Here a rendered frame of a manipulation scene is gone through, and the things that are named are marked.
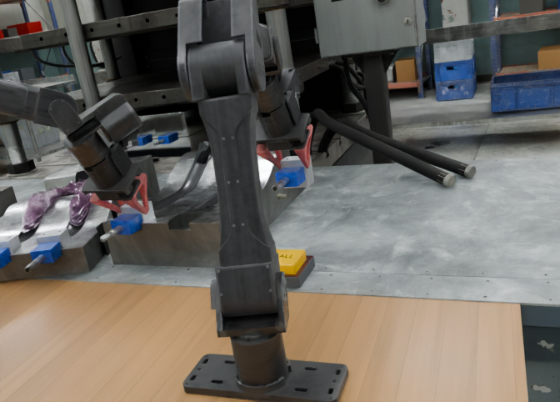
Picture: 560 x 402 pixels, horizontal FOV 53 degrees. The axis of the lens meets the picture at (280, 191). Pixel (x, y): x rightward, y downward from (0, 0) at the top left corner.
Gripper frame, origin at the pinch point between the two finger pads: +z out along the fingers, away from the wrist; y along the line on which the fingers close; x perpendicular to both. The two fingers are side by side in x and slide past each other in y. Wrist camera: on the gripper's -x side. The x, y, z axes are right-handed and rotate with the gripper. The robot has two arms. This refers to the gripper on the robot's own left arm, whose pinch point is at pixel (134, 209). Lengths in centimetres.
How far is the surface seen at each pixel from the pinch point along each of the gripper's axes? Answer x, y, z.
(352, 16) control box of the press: -88, -24, 18
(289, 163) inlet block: -12.2, -28.7, 1.4
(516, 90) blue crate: -298, -67, 222
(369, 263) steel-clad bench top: 3.5, -44.8, 10.2
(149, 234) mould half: 3.7, -3.6, 3.0
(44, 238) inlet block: 7.6, 17.6, -0.3
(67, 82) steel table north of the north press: -329, 359, 192
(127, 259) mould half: 6.4, 2.9, 7.9
